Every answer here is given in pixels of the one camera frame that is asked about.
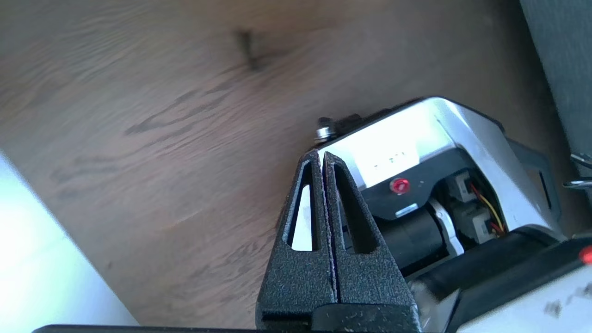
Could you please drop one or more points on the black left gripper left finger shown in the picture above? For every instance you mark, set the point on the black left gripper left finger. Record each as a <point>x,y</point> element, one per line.
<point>296,277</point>

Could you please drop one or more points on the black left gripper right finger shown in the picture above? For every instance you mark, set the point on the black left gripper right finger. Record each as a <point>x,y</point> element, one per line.
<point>370,282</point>

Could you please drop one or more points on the grey fabric bed frame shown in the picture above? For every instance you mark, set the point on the grey fabric bed frame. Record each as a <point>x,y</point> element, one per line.
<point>564,69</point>

